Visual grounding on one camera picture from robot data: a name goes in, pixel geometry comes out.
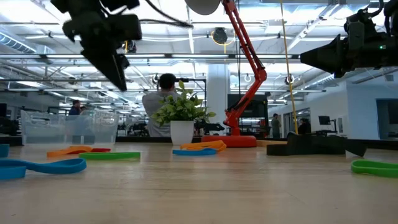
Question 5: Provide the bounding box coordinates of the clear plastic bin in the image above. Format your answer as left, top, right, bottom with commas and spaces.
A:
20, 109, 120, 146

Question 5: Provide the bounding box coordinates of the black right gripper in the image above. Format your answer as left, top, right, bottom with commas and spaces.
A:
300, 0, 398, 78

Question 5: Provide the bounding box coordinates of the black cabinet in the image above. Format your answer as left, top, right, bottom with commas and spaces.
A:
227, 93, 269, 138

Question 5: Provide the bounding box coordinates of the green plant in white pot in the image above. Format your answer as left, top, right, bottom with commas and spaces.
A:
150, 80, 217, 146

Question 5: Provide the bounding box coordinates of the black equipment on bench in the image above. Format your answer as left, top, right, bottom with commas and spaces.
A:
194, 119, 226, 136

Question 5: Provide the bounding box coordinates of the person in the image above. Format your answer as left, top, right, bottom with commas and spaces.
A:
142, 73, 182, 138
271, 113, 282, 139
68, 99, 83, 116
297, 118, 312, 136

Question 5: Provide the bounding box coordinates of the blue rubber band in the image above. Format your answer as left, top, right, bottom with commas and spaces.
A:
172, 147, 218, 157
0, 157, 88, 181

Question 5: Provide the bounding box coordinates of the red desk lamp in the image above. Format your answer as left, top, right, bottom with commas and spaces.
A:
185, 0, 268, 149

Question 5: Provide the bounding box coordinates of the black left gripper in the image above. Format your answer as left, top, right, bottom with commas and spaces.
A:
50, 0, 142, 91

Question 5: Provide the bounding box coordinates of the orange rubber band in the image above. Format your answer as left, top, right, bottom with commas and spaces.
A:
46, 145, 94, 158
180, 139, 228, 154

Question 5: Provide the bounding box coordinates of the white building column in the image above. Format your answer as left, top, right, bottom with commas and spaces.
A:
206, 63, 231, 133

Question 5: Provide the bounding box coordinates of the black flat stand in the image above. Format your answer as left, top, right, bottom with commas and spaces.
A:
266, 131, 368, 157

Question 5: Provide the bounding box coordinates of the long overhead light bar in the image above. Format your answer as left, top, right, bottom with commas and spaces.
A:
0, 53, 301, 60

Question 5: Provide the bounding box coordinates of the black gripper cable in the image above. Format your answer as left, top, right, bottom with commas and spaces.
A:
139, 0, 195, 29

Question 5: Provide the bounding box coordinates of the green rubber band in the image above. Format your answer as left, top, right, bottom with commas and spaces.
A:
78, 151, 142, 162
350, 159, 398, 179

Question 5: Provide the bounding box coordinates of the yellow hanging cable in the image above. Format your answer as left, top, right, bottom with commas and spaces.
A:
279, 0, 299, 135

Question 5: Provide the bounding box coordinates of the black aluminium table frame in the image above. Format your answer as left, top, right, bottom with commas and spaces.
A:
0, 135, 398, 151

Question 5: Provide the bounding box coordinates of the black monitor on stand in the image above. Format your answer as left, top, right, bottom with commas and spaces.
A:
318, 115, 338, 135

